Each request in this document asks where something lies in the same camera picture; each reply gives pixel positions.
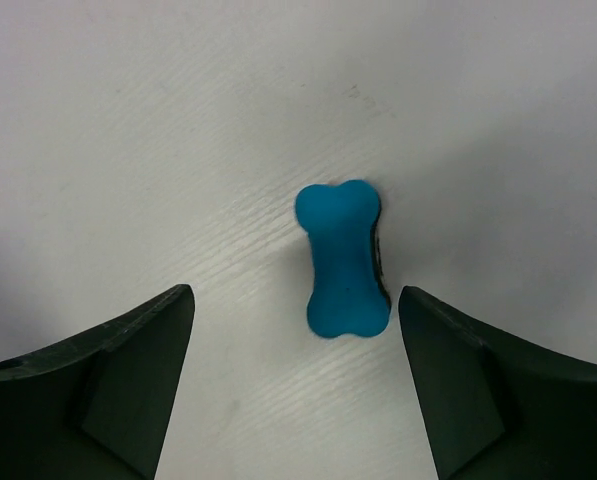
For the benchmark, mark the blue bone shaped eraser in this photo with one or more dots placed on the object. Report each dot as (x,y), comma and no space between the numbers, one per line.
(340,222)

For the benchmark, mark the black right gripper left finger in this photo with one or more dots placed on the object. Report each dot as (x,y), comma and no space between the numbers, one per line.
(97,405)

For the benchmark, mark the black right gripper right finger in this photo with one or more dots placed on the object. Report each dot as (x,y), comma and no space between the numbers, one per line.
(496,406)

